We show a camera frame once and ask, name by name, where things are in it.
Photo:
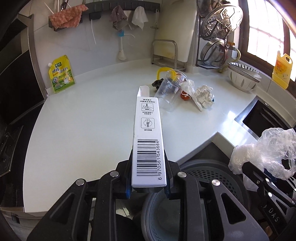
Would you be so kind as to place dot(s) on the blue white bottle brush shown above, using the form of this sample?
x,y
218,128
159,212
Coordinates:
x,y
121,55

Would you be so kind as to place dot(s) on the orange peel piece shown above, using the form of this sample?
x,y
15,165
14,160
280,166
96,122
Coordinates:
x,y
185,96

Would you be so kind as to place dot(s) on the yellow oil bottle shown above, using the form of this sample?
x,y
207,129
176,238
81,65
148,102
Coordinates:
x,y
282,70

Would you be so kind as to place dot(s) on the steel cutting board rack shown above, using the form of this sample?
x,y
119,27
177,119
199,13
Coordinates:
x,y
165,54

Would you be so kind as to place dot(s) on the yellow green seasoning pouch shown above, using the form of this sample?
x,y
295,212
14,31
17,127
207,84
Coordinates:
x,y
60,74

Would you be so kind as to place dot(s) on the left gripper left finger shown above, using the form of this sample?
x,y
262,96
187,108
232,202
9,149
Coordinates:
x,y
86,210

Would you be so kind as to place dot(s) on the black kitchen sink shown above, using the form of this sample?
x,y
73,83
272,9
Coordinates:
x,y
259,116

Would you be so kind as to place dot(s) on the perforated steel steamer plate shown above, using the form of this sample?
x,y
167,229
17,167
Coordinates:
x,y
221,21

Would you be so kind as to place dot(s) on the dark grey rag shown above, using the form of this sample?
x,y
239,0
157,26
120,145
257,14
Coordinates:
x,y
157,83

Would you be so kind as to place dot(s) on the clear plastic bag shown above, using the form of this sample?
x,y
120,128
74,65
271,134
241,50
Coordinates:
x,y
274,151

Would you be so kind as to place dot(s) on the white hanging cloth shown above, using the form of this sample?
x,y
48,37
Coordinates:
x,y
139,17

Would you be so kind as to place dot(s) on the white barcode carton box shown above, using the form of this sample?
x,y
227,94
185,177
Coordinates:
x,y
148,156

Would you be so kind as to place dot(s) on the black pot lid rack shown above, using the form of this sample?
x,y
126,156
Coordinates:
x,y
204,9

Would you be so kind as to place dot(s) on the black wall rail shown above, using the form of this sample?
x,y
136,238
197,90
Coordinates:
x,y
96,8

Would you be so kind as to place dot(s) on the white peeler on rail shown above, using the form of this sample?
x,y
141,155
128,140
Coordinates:
x,y
156,21

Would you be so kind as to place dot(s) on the steel pot lid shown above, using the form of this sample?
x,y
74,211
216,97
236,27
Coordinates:
x,y
215,51

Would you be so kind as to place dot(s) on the white cutting board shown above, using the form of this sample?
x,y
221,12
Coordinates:
x,y
177,22

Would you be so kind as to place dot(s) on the clear plastic cup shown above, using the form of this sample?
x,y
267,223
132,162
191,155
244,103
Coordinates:
x,y
169,92

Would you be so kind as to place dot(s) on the purple grey hanging cloth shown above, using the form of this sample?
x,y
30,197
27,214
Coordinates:
x,y
118,18

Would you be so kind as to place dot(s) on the pink dish cloth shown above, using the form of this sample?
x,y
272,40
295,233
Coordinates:
x,y
68,18

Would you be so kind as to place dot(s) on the gas valve with hose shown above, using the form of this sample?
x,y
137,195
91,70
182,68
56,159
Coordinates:
x,y
232,54

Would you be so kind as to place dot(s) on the white paper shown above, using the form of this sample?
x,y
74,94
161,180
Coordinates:
x,y
205,96

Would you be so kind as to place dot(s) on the grey perforated trash bin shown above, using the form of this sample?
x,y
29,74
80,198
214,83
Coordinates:
x,y
161,216

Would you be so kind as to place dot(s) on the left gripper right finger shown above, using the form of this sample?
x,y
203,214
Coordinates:
x,y
211,212

